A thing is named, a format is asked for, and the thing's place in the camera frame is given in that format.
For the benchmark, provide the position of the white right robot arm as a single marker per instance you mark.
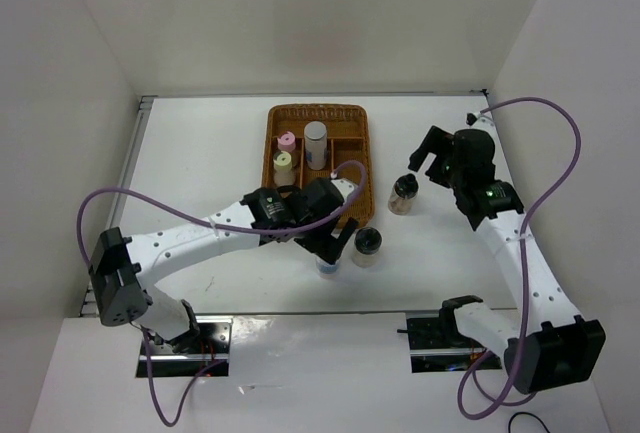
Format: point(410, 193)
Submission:
point(553, 345)

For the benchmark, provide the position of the pink cap spice bottle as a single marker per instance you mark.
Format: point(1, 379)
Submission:
point(287, 142)

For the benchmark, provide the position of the brown wicker divided basket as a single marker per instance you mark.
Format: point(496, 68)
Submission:
point(347, 139)

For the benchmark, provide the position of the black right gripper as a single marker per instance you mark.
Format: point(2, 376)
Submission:
point(434, 170)

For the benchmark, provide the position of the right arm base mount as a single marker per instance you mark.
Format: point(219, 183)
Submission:
point(431, 352)

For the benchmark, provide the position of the aluminium table edge rail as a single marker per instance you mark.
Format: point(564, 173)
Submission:
point(199, 155)

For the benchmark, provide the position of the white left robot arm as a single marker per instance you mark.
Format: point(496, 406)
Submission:
point(125, 271)

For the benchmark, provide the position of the black cap clear bottle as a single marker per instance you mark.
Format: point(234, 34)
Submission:
point(403, 194)
point(367, 244)

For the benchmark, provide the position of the yellow cap spice bottle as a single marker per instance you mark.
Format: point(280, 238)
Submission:
point(283, 170)

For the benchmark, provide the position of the silver lid blue label jar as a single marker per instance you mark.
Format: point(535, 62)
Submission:
point(315, 144)

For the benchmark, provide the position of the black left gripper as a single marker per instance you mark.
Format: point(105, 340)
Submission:
point(328, 250)

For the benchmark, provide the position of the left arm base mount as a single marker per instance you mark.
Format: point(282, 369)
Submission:
point(210, 350)

